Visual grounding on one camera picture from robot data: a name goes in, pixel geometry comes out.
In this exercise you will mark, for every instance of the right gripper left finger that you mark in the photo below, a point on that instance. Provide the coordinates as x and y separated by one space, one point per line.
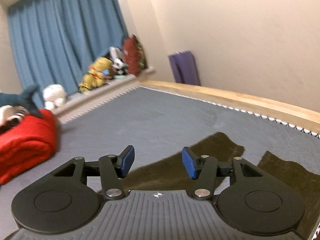
71 177

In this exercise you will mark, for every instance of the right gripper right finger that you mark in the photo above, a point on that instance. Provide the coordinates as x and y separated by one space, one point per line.
205 170

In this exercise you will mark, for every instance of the red folded blanket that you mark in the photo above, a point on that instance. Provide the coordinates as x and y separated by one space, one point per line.
27 145

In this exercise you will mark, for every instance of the yellow plush toy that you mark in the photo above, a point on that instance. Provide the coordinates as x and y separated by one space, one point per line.
99 72

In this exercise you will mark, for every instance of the purple yoga mat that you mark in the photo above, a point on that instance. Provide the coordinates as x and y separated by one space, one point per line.
184 68

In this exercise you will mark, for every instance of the black white plush toy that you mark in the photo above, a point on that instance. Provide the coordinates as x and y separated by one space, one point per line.
117 58

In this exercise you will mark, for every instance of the blue shark plush toy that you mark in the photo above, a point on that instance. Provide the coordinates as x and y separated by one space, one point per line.
25 100

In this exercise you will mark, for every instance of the white folded clothes pile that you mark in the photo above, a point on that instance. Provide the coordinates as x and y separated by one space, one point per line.
11 116

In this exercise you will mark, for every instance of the dark red bag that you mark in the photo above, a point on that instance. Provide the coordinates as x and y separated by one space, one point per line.
135 56

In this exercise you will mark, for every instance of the blue curtain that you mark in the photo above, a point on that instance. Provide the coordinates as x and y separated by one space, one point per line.
55 41

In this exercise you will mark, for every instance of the wooden bed frame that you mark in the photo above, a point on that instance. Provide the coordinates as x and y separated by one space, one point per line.
285 113

